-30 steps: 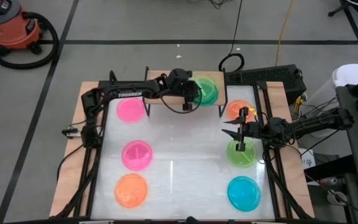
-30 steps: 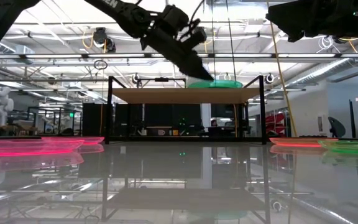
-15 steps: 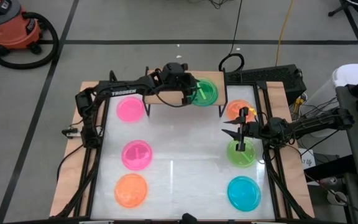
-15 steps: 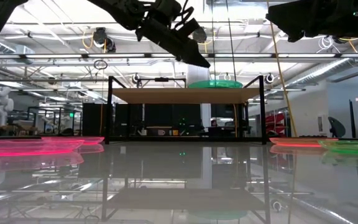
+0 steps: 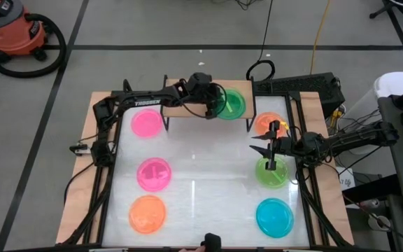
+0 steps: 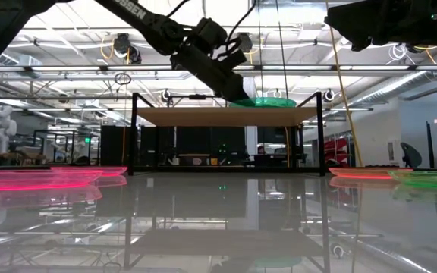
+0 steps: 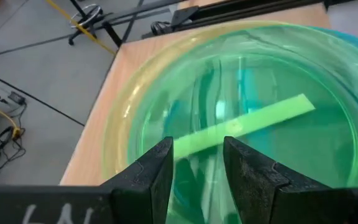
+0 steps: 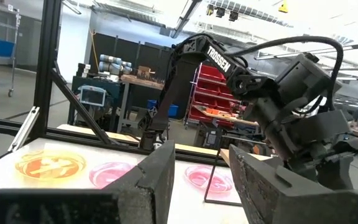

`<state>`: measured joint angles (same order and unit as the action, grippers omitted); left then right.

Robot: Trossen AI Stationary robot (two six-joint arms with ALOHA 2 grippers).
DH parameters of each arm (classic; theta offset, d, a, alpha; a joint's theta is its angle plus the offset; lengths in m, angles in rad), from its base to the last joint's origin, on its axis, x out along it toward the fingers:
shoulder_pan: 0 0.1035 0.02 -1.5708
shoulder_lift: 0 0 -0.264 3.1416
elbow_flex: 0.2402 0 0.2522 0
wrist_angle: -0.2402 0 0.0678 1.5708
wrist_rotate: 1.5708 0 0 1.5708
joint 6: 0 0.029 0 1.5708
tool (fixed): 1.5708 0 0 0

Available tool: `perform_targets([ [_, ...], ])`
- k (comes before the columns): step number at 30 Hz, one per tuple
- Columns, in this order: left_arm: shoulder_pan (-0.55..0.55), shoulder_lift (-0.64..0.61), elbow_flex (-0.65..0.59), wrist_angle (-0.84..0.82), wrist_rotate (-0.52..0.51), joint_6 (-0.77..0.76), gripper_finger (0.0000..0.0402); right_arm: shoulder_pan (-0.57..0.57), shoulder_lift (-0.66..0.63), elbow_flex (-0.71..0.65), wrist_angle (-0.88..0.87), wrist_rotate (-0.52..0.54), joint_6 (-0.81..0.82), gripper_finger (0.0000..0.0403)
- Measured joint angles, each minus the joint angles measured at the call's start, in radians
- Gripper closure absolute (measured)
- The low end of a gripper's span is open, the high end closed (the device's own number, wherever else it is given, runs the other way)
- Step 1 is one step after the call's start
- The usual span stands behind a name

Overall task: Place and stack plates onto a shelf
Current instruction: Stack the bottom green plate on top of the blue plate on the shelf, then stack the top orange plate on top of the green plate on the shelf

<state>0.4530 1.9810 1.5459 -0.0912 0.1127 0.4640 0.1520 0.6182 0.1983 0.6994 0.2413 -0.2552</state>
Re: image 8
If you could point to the blue plastic bin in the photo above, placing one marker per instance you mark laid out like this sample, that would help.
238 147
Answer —
172 110

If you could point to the silver aluminium extrusion bar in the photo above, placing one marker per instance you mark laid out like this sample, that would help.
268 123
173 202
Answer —
23 129

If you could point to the small wooden box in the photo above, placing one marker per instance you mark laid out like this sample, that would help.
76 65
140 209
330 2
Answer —
144 72

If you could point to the blue grey robot arm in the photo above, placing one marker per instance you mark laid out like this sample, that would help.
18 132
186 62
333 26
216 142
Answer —
113 67

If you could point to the wooden top workbench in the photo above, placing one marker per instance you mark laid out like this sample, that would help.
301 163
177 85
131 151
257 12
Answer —
141 81

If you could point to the yellow hanging sign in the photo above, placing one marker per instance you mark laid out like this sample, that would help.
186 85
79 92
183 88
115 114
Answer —
284 7

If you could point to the pink translucent plastic plate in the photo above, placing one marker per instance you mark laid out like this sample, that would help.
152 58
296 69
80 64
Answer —
107 174
197 177

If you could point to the red bin rack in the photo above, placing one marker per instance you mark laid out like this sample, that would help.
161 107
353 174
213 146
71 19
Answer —
210 74

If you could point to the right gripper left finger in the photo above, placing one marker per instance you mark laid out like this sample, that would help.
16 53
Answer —
141 199

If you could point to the long ceiling light fixture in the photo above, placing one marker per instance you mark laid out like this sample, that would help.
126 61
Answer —
183 18

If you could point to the light blue framed screen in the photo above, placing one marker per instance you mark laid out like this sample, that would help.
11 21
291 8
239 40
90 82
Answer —
92 96

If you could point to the black partition panel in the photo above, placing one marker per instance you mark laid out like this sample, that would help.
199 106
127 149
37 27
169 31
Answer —
126 51

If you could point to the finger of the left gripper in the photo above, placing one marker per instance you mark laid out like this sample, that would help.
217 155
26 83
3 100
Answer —
353 147
336 172

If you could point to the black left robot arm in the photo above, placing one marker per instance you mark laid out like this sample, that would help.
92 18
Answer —
219 59

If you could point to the plywood base board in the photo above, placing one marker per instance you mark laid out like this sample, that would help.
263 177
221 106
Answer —
82 130

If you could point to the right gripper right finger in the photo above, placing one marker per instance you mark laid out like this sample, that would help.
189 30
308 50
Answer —
275 199

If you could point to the cluttered wooden work table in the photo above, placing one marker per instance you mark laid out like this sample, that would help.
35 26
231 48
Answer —
228 117

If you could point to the metal cart with blue panel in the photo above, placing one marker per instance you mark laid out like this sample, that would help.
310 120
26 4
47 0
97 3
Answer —
0 46

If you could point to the orange translucent plastic plate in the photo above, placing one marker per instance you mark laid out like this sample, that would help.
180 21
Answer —
50 166

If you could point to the black aluminium table frame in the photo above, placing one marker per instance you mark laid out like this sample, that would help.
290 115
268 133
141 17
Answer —
47 62

